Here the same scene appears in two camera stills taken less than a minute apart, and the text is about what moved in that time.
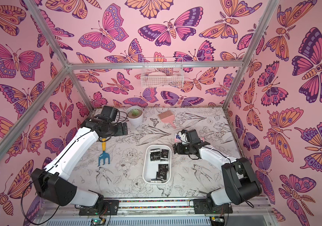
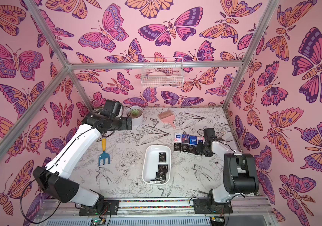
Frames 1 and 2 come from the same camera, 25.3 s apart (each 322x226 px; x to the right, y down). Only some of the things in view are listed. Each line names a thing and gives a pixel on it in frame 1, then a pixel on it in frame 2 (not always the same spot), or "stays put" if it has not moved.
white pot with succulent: [135, 115] stays put
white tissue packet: [176, 137] stays put
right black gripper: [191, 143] -> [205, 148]
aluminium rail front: [59, 207] stays put
